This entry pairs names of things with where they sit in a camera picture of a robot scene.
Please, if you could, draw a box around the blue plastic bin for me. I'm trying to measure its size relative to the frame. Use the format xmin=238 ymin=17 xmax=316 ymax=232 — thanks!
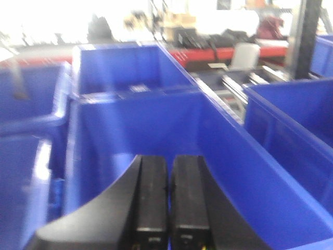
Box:
xmin=244 ymin=78 xmax=332 ymax=212
xmin=63 ymin=91 xmax=332 ymax=249

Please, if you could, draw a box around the blue bin far left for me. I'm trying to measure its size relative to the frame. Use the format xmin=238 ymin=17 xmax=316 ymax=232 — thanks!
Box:
xmin=1 ymin=62 xmax=71 ymax=249

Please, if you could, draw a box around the blue bin behind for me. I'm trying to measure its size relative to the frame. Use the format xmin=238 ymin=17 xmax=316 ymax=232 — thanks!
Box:
xmin=72 ymin=43 xmax=196 ymax=97

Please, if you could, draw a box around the blue plastic bin middle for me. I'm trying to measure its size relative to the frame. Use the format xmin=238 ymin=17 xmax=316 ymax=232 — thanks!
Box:
xmin=244 ymin=78 xmax=332 ymax=212

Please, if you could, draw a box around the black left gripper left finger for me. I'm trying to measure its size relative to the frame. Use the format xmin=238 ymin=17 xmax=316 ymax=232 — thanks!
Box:
xmin=25 ymin=155 xmax=168 ymax=249

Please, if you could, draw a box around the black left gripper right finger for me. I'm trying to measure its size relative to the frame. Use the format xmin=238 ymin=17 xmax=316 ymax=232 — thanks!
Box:
xmin=170 ymin=155 xmax=270 ymax=249

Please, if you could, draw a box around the blue plastic bin left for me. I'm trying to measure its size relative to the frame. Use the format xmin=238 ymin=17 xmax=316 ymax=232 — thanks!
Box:
xmin=63 ymin=91 xmax=332 ymax=249

